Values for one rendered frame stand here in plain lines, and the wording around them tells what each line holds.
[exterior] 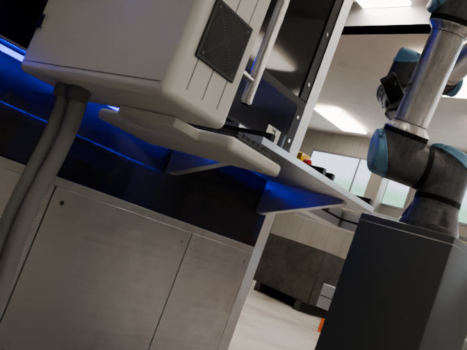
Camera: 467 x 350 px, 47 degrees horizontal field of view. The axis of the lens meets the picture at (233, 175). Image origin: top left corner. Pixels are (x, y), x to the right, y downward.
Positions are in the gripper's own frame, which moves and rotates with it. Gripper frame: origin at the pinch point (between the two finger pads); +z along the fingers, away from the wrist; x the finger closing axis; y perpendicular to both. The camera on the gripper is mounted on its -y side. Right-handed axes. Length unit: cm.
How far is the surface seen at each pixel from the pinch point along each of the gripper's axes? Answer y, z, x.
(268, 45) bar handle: -38, 30, 24
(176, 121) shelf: -34, 41, 46
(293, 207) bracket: 27, -34, 45
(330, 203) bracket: 28, -28, 32
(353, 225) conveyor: 78, -102, 33
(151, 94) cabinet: -42, 52, 45
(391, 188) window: 465, -915, -19
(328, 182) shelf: 12.4, -8.9, 28.3
